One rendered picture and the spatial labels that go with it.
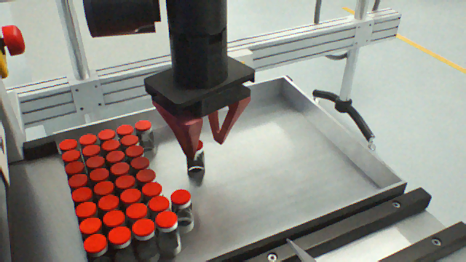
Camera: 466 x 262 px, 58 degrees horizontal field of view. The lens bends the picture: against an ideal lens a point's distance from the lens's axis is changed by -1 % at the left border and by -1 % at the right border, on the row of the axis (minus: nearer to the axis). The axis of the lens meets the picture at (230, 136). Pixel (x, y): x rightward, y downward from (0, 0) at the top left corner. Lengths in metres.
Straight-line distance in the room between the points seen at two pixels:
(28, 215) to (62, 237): 0.06
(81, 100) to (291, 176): 1.05
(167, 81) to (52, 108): 1.06
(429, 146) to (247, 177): 1.71
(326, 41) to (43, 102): 1.10
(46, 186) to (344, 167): 0.37
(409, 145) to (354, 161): 1.59
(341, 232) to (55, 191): 0.33
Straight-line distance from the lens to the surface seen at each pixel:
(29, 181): 0.57
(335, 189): 0.51
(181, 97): 0.41
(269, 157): 0.54
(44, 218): 0.51
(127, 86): 1.48
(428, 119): 2.36
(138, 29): 0.39
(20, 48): 0.63
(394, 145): 2.11
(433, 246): 0.47
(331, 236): 0.44
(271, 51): 1.66
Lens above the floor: 1.23
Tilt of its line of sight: 38 degrees down
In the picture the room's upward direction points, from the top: straight up
